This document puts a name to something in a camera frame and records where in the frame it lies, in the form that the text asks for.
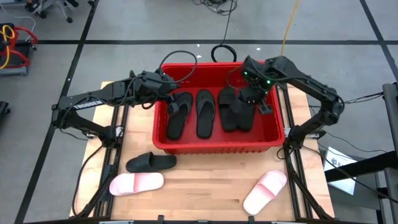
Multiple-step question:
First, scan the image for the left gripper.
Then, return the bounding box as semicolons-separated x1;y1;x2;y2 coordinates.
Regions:
133;70;180;116

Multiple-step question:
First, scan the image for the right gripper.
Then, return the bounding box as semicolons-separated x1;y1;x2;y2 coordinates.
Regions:
239;55;277;115

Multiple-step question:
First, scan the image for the black flip-flop white stripe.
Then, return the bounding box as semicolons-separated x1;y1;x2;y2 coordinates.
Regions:
166;91;194;141
195;89;216;139

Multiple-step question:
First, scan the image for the black rubber slide sandal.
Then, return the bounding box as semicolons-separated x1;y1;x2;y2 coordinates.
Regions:
217;86;239;132
125;151;177;174
234;95;256;132

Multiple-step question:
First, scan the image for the pink slide sandal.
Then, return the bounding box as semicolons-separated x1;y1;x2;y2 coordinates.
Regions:
242;170;288;216
108;172;165;197

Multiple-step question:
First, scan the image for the red plastic storage bin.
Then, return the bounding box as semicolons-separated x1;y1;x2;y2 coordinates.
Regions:
152;61;286;156

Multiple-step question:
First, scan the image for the white paper sheet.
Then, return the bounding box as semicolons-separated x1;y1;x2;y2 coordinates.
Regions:
323;146;358;196

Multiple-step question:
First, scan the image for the black metal stand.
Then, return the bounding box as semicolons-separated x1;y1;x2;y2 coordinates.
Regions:
325;82;398;224

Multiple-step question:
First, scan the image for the office chair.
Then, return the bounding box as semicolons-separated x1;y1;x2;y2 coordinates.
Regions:
34;0;80;24

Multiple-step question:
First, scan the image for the red tube hand cart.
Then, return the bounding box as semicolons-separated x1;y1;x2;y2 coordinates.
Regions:
0;22;40;77

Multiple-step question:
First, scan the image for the person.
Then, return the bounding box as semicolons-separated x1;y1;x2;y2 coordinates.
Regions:
24;0;41;13

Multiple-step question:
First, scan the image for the grey metal platform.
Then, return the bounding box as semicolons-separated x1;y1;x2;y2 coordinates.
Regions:
0;0;27;7

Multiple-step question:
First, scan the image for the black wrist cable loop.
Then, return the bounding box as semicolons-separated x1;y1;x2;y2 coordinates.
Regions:
158;50;198;84

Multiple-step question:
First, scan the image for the black coiled cable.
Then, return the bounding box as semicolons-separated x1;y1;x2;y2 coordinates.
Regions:
211;0;238;63

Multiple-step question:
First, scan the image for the yellow cable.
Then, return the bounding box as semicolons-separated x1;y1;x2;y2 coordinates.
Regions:
279;0;302;64

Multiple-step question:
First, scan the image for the black cable tangle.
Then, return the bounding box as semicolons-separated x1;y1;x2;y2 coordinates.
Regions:
192;0;239;16

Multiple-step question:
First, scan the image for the black aluminium table frame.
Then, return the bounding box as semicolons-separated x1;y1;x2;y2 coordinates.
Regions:
70;70;335;224

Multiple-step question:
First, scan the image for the black arm base cable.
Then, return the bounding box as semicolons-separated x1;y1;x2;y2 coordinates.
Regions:
72;144;105;216

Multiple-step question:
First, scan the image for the white cable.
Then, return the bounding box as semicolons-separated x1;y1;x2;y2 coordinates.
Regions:
0;4;39;35

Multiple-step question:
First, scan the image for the yellow hose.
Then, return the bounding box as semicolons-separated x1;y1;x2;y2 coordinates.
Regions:
0;24;16;70

